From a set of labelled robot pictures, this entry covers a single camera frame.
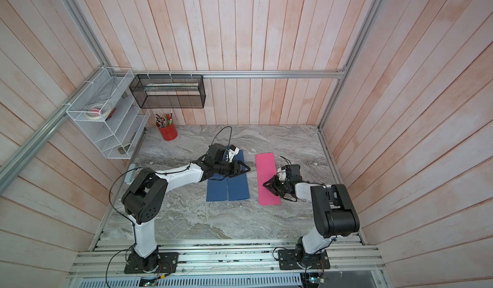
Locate tape roll in rack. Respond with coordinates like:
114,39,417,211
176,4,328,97
83,103,110,121

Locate white wire shelf rack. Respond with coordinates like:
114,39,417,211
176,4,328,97
67,67,150,160

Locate black mesh wall basket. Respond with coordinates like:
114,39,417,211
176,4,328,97
129,73,206,109

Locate pink rectangular paper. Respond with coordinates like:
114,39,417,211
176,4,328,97
255,153,281,206

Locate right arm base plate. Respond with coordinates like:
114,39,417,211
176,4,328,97
277,249,331,270

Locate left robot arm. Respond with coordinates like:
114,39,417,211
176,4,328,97
121,144,250,260

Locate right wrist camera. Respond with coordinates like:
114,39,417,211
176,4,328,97
277,167,290,182

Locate blue paper sheet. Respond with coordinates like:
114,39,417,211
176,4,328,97
206,174,228,202
227,173,250,201

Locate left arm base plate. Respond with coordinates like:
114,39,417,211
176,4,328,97
124,251,179,274

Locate aluminium frame rail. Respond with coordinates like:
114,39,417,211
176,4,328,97
68,239,385,278

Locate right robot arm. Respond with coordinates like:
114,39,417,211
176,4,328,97
263,164,360,262

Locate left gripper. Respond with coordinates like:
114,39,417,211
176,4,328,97
214,160,252,178

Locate red pen cup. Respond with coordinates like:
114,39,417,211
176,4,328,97
155,112,178,141

